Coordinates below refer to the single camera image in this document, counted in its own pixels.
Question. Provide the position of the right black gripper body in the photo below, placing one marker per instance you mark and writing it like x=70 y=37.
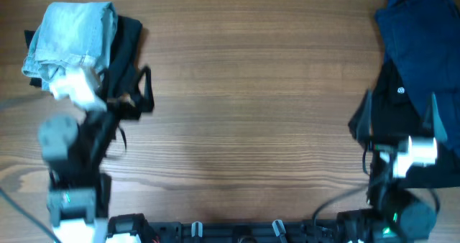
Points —
x=382 y=144

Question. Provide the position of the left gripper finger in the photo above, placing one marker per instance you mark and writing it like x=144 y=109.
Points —
x=144 y=101
x=104 y=81

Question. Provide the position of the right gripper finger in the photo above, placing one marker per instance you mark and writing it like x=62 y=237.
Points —
x=363 y=129
x=432 y=120

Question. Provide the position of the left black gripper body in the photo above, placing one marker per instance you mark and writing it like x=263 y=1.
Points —
x=120 y=112

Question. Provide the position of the dark blue shorts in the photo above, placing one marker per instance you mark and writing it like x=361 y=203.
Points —
x=421 y=37

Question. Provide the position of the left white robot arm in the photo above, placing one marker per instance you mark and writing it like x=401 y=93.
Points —
x=79 y=191

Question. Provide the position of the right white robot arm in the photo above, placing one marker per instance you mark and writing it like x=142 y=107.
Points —
x=394 y=214

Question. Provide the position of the folded black garment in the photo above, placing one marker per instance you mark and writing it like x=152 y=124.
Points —
x=123 y=54

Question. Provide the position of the black logo shirt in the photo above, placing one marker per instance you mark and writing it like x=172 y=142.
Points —
x=394 y=114

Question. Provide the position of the folded light blue jeans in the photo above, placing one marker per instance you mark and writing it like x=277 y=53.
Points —
x=71 y=35

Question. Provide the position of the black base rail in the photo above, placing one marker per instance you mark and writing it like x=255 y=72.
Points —
x=251 y=232

